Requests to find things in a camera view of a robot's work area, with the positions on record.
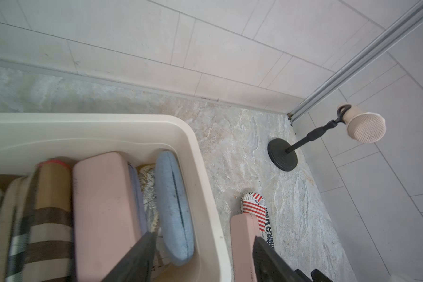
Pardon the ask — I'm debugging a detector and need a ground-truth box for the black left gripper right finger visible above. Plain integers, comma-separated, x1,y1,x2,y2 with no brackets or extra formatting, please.
252,237,307,282

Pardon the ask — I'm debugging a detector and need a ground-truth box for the light blue case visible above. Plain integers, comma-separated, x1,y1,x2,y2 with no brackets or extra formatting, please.
155,150,195,266

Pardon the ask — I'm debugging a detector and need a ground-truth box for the pink slim case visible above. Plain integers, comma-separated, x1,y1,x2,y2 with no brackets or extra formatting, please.
230,213,261,282

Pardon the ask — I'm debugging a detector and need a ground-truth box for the pink microphone on black stand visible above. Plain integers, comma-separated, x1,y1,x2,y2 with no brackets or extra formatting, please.
267,103,387,172

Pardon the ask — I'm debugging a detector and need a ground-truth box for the lilac case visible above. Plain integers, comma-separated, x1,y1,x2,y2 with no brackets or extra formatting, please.
128,163,148,235

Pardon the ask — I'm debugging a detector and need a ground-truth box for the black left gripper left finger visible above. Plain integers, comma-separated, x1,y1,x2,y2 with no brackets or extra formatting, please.
102,232,156,282

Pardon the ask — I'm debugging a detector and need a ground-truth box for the plaid brown case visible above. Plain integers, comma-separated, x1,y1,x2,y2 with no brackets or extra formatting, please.
4,159,74,282

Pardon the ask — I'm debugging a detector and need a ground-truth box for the cream patterned glasses case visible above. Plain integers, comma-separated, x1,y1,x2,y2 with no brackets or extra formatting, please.
137,164,171,281

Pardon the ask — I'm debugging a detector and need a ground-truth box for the cream plastic storage box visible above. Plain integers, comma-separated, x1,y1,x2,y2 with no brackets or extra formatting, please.
0,113,233,282

